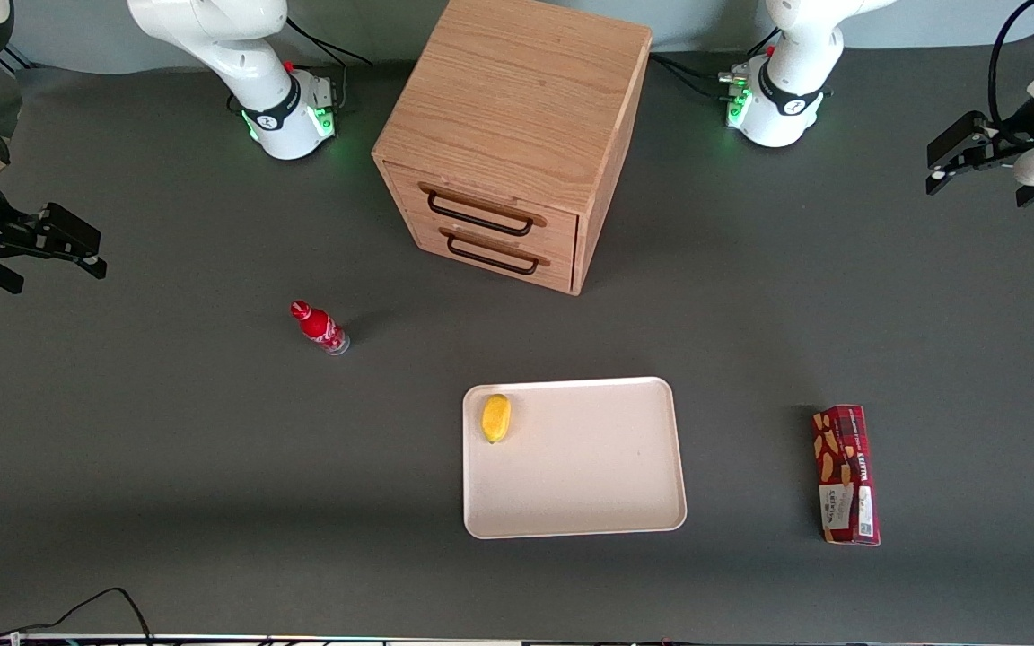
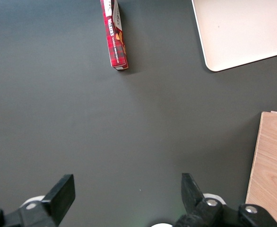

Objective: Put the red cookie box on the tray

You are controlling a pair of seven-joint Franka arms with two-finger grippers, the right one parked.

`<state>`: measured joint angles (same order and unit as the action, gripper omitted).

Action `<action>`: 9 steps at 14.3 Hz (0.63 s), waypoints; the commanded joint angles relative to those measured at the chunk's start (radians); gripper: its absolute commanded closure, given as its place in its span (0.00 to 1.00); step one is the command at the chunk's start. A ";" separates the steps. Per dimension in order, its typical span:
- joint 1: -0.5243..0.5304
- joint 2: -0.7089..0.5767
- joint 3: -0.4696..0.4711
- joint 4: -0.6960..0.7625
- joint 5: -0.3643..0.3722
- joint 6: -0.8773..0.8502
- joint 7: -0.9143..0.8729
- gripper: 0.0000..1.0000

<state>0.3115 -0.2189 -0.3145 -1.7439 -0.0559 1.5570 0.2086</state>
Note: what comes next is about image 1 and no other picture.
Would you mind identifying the black right arm base cable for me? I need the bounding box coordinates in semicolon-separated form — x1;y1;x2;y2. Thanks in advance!
286;16;374;113

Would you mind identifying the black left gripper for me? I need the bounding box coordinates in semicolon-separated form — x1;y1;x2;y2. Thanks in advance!
925;99;1034;196

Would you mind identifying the black arm base cable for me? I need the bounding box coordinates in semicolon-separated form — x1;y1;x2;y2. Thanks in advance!
286;16;374;113
650;49;738;101

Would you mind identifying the yellow lemon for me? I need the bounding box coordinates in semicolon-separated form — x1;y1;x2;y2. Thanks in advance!
481;394;513;445

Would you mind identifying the thin black table edge cable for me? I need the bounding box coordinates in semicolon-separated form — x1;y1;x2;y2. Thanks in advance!
0;587;155;643

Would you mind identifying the cream rectangular plastic tray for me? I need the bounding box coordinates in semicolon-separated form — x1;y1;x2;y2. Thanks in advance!
462;377;688;540

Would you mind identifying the wooden two-drawer cabinet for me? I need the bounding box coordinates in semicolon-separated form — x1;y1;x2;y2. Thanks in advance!
372;0;653;297

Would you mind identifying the small red soda bottle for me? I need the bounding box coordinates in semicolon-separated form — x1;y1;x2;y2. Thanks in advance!
290;300;350;356

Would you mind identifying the red tartan cookie box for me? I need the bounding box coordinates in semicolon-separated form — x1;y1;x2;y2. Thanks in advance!
811;405;881;547

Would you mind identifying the black metal drawer handle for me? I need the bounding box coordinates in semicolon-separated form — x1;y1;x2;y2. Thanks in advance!
446;233;540;276
426;191;536;238

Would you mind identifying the black left arm base cable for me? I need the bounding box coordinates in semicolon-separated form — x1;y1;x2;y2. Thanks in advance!
650;49;738;101

